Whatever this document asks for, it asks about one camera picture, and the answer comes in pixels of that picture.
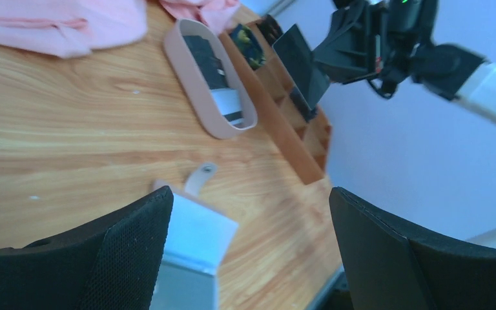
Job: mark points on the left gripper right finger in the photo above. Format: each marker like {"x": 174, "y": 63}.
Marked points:
{"x": 392, "y": 263}

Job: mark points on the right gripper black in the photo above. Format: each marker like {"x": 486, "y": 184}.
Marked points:
{"x": 374, "y": 42}

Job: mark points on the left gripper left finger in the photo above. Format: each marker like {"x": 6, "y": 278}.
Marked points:
{"x": 111, "y": 262}

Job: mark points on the pink card holder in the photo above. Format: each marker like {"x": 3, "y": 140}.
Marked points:
{"x": 197, "y": 240}

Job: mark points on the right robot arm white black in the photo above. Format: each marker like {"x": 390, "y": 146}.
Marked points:
{"x": 456, "y": 74}

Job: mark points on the pink oval card tray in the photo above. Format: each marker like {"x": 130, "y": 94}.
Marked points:
{"x": 209, "y": 79}

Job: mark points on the brown divided wooden tray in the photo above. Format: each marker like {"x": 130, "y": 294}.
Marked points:
{"x": 303, "y": 144}

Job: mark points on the dark green coiled item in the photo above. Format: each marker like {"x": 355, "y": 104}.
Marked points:
{"x": 246, "y": 42}

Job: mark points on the pink cloth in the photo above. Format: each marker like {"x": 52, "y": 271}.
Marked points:
{"x": 69, "y": 29}

